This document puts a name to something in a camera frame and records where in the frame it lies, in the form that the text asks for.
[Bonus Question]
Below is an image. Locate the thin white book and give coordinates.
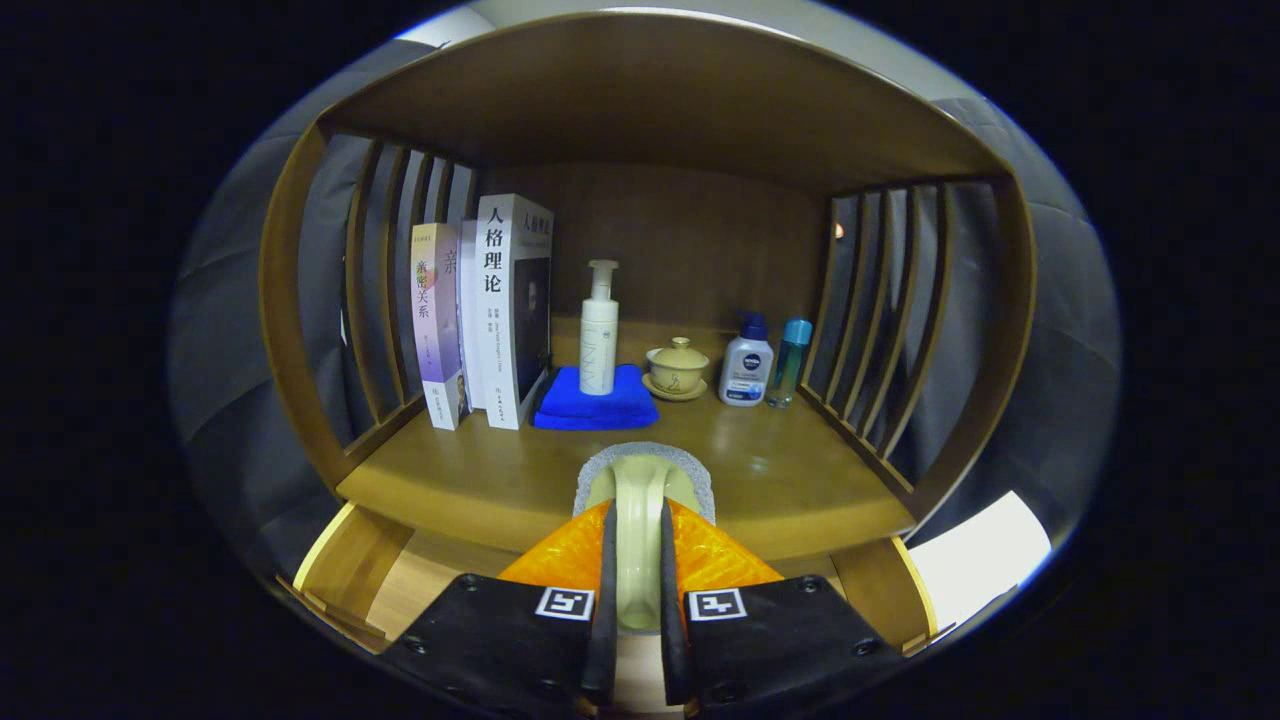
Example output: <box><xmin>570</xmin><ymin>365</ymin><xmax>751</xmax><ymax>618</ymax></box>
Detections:
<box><xmin>456</xmin><ymin>218</ymin><xmax>491</xmax><ymax>411</ymax></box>

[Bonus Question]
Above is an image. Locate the white storage box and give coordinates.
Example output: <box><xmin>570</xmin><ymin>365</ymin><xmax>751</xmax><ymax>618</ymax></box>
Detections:
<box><xmin>905</xmin><ymin>490</ymin><xmax>1053</xmax><ymax>633</ymax></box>

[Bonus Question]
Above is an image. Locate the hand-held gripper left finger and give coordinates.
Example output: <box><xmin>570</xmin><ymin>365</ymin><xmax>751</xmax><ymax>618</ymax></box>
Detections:
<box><xmin>385</xmin><ymin>498</ymin><xmax>619</xmax><ymax>716</ymax></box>

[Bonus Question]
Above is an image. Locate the teal bottle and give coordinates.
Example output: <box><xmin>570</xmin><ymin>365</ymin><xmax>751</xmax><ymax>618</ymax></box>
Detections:
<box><xmin>766</xmin><ymin>318</ymin><xmax>814</xmax><ymax>410</ymax></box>

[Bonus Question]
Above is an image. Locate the thick white book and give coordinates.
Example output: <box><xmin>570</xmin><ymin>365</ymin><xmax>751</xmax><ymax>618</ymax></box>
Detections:
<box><xmin>474</xmin><ymin>193</ymin><xmax>555</xmax><ymax>431</ymax></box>

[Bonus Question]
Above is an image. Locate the wooden countertop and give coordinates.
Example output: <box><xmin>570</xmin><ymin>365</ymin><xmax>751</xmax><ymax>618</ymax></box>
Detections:
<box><xmin>335</xmin><ymin>330</ymin><xmax>916</xmax><ymax>561</ymax></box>

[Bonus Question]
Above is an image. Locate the white bottle with blue cap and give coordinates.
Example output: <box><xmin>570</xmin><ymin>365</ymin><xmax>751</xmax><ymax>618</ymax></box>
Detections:
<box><xmin>717</xmin><ymin>312</ymin><xmax>776</xmax><ymax>408</ymax></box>

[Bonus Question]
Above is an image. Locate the black backdrop cloth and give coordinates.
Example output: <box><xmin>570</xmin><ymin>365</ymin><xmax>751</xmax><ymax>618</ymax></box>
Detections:
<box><xmin>168</xmin><ymin>40</ymin><xmax>1123</xmax><ymax>581</ymax></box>

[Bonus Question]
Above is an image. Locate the yellow lidded teacup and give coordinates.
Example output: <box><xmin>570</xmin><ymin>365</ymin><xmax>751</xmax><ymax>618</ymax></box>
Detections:
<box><xmin>642</xmin><ymin>337</ymin><xmax>711</xmax><ymax>403</ymax></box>

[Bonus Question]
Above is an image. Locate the blue folded towel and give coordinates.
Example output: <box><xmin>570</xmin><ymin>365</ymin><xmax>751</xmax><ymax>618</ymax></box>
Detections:
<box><xmin>532</xmin><ymin>364</ymin><xmax>661</xmax><ymax>432</ymax></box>

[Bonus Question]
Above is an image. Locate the cream handled grey sponge brush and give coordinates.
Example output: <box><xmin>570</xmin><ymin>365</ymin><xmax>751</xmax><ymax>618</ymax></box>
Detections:
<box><xmin>572</xmin><ymin>442</ymin><xmax>717</xmax><ymax>633</ymax></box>

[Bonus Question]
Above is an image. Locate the white pump bottle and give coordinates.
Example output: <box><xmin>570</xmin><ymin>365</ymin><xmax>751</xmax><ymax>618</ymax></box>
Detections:
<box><xmin>579</xmin><ymin>259</ymin><xmax>620</xmax><ymax>397</ymax></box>

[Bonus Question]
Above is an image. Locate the purple book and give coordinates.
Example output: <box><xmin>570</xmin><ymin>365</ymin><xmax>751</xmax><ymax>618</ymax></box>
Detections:
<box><xmin>410</xmin><ymin>222</ymin><xmax>471</xmax><ymax>431</ymax></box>

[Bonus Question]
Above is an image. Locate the wooden drawer with black knob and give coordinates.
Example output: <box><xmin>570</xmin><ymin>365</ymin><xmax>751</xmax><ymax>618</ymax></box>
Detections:
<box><xmin>278</xmin><ymin>500</ymin><xmax>941</xmax><ymax>716</ymax></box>

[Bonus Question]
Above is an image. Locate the brown wooden cabinet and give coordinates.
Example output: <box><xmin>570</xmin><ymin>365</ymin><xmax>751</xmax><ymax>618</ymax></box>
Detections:
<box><xmin>258</xmin><ymin>10</ymin><xmax>1041</xmax><ymax>561</ymax></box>

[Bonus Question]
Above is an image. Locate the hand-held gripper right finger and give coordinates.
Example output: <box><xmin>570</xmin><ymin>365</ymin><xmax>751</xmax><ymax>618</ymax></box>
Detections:
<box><xmin>658</xmin><ymin>498</ymin><xmax>906</xmax><ymax>716</ymax></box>

